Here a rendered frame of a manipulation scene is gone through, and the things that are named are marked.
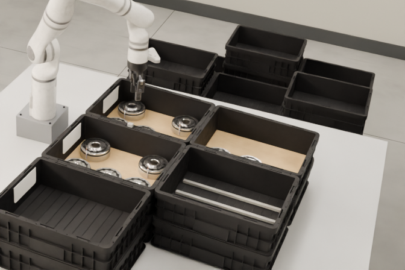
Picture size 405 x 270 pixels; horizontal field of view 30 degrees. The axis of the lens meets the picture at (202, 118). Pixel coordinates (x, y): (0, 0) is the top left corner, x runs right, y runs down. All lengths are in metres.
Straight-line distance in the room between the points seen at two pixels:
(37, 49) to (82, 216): 0.66
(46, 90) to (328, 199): 1.11
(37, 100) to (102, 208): 0.62
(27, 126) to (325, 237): 1.19
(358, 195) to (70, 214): 1.09
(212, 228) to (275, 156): 0.52
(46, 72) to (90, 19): 2.79
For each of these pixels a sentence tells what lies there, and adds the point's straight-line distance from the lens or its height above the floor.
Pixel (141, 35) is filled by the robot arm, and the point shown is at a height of 1.19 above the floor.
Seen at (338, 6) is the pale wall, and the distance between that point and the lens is 5.55.
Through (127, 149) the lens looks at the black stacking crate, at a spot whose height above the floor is 0.84.
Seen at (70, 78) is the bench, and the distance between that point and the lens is 3.38.
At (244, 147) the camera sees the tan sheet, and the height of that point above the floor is 0.83.
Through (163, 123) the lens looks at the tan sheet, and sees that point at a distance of 2.86.
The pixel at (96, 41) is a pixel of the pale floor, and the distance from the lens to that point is 5.27.
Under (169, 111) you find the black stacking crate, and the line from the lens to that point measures 2.90.
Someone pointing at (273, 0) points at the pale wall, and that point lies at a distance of 5.61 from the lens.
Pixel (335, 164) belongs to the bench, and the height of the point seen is 0.70.
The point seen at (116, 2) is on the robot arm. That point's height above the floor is 1.34.
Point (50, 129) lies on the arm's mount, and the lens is 2.91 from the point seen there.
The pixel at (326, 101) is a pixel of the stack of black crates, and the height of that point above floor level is 0.49.
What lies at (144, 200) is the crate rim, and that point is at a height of 0.93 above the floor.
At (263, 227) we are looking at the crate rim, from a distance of 2.28.
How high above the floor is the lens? 2.36
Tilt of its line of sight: 32 degrees down
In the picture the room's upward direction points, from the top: 7 degrees clockwise
